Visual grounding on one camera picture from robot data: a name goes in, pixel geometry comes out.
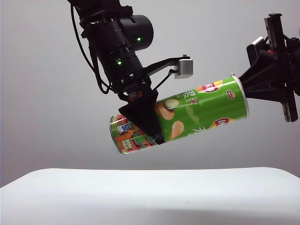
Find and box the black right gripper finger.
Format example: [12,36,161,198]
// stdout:
[244,82,290,103]
[238,52,285,89]

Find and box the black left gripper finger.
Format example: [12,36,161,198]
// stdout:
[118,90,165,145]

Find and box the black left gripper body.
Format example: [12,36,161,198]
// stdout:
[112,69,153,103]

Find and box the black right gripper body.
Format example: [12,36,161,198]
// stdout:
[264,13,297,122]

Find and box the green chips tub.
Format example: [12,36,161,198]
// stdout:
[109,74,248,156]

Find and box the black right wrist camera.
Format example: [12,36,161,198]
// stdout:
[246,36,267,59]

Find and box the thin black camera cable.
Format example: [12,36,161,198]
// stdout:
[152,69,175,91]

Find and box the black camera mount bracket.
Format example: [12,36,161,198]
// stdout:
[142,55,190,77]

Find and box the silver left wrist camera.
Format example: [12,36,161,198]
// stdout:
[174,58,195,80]

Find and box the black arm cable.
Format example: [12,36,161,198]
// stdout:
[70,4,113,95]

